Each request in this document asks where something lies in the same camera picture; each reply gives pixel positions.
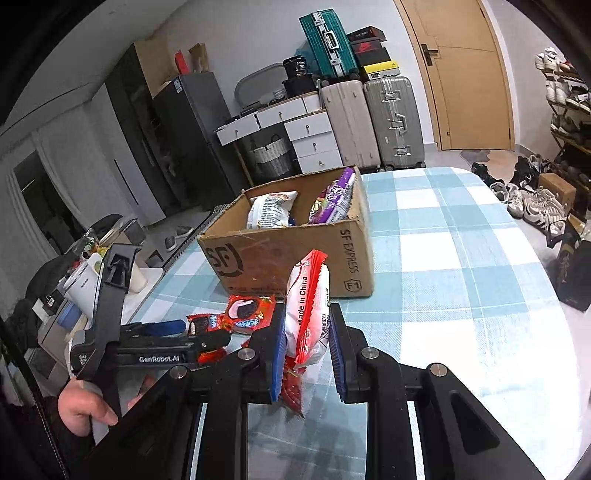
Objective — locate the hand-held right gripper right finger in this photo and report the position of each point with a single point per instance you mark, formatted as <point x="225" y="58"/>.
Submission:
<point x="336" y="355"/>

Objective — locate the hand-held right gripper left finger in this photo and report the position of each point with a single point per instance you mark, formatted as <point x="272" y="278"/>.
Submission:
<point x="278" y="355"/>

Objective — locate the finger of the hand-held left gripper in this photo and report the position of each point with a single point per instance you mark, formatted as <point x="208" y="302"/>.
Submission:
<point x="212" y="340"/>
<point x="161" y="327"/>

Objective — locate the small dark cookie packet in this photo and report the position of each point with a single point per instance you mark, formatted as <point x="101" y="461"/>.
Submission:
<point x="203" y="322"/>

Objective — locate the red cookie packet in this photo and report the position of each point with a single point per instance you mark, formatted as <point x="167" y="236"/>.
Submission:
<point x="249" y="314"/>

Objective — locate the red white candy packet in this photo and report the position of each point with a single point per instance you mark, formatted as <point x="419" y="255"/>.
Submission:
<point x="304" y="314"/>

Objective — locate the brown cardboard box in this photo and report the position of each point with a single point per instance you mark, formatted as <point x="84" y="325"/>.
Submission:
<point x="258" y="258"/>

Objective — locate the white brown noodle packet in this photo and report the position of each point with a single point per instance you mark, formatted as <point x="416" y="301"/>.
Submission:
<point x="270" y="210"/>

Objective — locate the purple snack packet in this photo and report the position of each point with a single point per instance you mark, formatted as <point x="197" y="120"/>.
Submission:
<point x="334" y="196"/>

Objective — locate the person's left hand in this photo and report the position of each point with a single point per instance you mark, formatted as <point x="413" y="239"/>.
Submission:
<point x="78" y="406"/>

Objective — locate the cream cup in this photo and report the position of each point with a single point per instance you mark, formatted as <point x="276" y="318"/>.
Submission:
<point x="137" y="279"/>

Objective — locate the grey slipper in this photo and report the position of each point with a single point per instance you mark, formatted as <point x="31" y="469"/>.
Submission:
<point x="171" y="243"/>
<point x="184" y="230"/>

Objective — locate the white electric kettle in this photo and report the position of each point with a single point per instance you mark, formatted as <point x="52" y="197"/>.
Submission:
<point x="81" y="286"/>

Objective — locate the checked blue white tablecloth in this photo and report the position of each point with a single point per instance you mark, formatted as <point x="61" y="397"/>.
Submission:
<point x="452" y="286"/>

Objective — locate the black refrigerator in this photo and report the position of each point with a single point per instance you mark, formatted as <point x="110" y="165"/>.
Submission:
<point x="196" y="143"/>

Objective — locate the woven laundry basket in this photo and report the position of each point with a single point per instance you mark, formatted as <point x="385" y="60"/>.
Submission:
<point x="271" y="157"/>

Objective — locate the tall dark cabinet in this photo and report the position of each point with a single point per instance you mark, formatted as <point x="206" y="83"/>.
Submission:
<point x="134" y="129"/>

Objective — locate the white drawer dresser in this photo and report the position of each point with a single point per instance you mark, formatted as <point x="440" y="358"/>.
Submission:
<point x="311" y="134"/>

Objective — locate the beige suitcase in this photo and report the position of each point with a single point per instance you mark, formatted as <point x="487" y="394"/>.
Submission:
<point x="348" y="124"/>

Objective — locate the grey suitcase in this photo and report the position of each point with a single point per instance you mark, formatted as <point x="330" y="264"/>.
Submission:
<point x="395" y="120"/>

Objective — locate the grey floor mat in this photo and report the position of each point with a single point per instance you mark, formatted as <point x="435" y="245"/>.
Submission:
<point x="475" y="155"/>

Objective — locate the pile of sneakers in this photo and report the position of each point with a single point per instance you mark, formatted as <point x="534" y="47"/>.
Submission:
<point x="531" y="203"/>

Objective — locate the black paper bag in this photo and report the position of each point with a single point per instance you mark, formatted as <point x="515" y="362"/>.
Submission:
<point x="572" y="272"/>

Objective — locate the grey oval mirror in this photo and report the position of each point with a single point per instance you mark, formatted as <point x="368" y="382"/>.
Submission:
<point x="254" y="83"/>

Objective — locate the red paper bag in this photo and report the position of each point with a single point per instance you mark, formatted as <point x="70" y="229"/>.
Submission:
<point x="181" y="64"/>

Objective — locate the brown paper bag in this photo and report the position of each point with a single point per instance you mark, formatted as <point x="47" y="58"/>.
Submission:
<point x="198" y="57"/>

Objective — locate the black round container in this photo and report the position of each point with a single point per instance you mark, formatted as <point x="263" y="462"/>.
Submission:
<point x="298" y="78"/>

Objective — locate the small cardboard box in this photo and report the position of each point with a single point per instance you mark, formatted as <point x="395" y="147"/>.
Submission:
<point x="556" y="189"/>

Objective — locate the yellow black shoe box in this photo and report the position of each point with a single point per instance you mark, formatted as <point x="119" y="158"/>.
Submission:
<point x="379" y="69"/>

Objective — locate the wooden door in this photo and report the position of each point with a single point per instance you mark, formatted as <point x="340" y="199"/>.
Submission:
<point x="466" y="78"/>

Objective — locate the teal suitcase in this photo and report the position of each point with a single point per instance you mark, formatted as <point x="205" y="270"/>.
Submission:
<point x="328" y="44"/>

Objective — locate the shoe rack with shoes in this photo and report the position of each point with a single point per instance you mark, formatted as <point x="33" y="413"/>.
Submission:
<point x="570" y="120"/>

